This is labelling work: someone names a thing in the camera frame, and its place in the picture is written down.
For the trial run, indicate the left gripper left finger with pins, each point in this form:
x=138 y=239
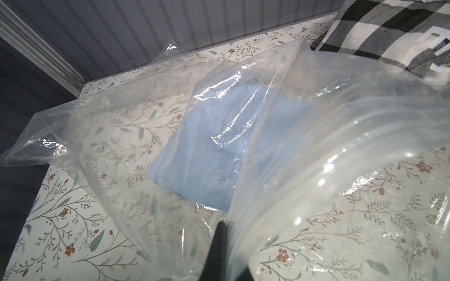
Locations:
x=215 y=265

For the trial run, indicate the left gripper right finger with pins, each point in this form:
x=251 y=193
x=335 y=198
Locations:
x=245 y=276

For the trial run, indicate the clear plastic vacuum bag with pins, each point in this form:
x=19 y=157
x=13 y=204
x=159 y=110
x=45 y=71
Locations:
x=363 y=195

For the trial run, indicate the light blue shirt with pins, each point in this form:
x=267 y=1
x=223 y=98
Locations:
x=201 y=163

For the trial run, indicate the black white checked shirt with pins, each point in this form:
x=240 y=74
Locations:
x=412 y=35

